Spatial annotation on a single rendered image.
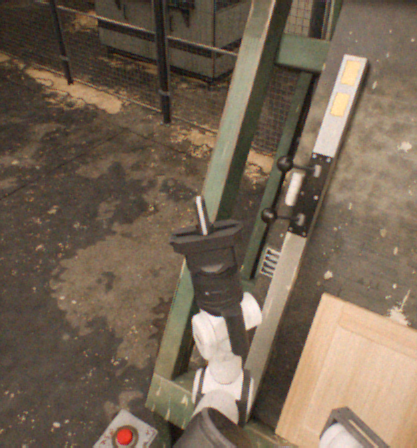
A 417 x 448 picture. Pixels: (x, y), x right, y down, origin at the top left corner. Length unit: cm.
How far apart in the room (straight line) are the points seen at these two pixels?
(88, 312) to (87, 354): 28
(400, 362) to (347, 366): 12
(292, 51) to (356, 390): 85
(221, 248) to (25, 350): 205
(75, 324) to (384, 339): 192
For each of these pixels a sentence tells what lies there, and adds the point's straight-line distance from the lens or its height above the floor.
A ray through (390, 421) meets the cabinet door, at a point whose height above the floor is 104.
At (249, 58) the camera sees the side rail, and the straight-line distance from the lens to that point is 116.
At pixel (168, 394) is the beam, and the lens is 139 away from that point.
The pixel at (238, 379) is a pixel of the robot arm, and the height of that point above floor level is 118.
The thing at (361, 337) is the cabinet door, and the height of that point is 118.
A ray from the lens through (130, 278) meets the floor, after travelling 287.
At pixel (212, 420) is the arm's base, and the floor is 138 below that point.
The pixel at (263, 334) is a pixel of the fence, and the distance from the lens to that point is 120.
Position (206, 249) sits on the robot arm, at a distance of 74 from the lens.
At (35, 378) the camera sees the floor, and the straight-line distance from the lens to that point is 258.
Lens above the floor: 209
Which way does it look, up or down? 41 degrees down
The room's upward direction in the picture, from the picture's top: straight up
